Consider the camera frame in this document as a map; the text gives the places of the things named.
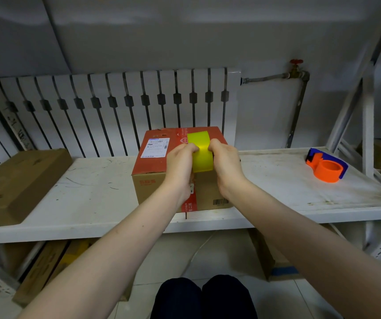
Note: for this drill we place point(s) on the person's right hand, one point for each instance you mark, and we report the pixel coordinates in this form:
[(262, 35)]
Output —
[(228, 169)]

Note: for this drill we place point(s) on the person's left hand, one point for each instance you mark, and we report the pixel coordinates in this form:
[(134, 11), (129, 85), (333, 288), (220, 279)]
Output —
[(178, 172)]

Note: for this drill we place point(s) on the person's right fingers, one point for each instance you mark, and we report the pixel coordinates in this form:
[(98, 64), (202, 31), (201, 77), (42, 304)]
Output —
[(217, 146)]

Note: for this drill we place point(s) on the person's left fingers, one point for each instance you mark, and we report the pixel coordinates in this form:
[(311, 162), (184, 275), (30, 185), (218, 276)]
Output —
[(187, 148)]

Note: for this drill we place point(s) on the yellow adhesive tape strip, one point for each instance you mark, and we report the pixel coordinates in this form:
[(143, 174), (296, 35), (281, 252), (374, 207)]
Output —
[(202, 159)]

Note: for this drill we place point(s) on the red-topped cardboard box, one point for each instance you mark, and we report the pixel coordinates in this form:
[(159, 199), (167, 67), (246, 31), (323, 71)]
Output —
[(154, 182)]

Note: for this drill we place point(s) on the person's left forearm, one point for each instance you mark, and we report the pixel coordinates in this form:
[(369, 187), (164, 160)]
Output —
[(117, 255)]

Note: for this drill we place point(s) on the person's right forearm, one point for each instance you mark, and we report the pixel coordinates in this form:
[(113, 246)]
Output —
[(310, 255)]

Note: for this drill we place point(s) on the metal pipe with red valve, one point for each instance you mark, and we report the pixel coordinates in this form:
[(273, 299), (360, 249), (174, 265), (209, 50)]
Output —
[(297, 106)]

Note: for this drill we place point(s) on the orange and blue tape dispenser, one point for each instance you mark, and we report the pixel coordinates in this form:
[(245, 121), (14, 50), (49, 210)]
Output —
[(328, 169)]

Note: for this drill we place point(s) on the cardboard box with blue tape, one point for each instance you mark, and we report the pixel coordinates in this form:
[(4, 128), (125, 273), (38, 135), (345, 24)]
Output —
[(270, 259)]

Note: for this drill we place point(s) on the white metal shelf rack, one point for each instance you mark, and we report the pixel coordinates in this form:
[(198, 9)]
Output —
[(368, 129)]

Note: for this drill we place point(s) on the person's dark trouser legs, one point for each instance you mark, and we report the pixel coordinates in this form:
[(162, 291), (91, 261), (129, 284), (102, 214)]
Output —
[(207, 300)]

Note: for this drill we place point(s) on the yellowish flat cardboard piece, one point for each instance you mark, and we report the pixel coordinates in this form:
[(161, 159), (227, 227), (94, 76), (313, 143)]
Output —
[(70, 257)]

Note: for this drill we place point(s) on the flat brown cardboard box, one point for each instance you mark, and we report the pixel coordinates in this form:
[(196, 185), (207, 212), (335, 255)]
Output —
[(17, 186)]

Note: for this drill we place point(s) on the long flat cardboard piece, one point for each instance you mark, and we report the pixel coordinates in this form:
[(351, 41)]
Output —
[(39, 272)]

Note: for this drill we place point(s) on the white wall radiator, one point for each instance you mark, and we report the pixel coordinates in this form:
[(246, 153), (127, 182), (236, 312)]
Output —
[(117, 96)]

